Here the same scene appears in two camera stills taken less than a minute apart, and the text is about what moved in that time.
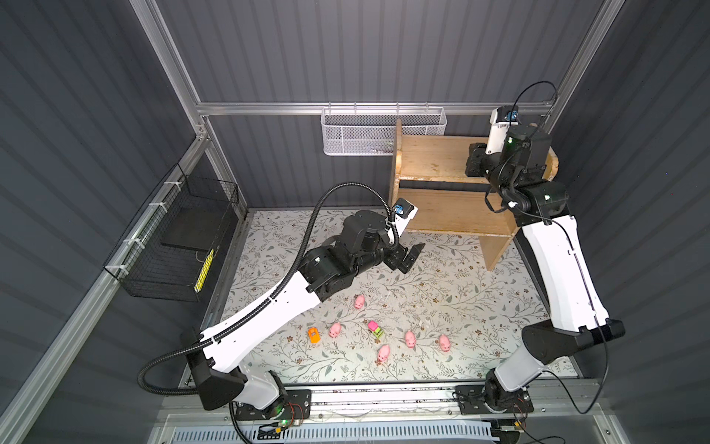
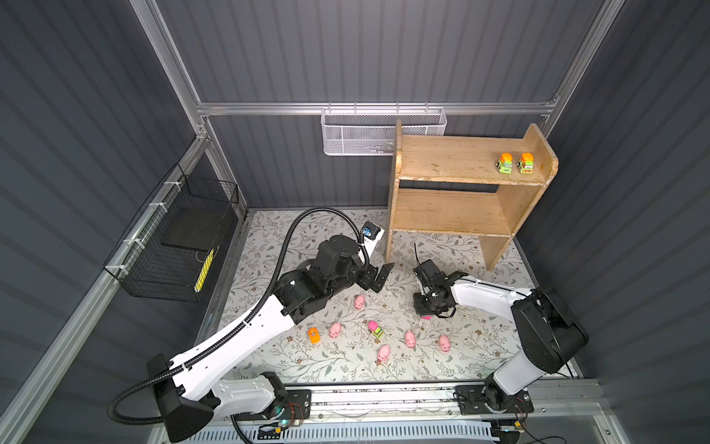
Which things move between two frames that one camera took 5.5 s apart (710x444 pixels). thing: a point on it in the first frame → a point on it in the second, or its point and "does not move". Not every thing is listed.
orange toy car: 314,335 does not move
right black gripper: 474,155 → 419,307
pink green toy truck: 375,328 does not move
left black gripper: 393,258 → 366,279
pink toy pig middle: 410,339 does not move
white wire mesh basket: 371,130 does not move
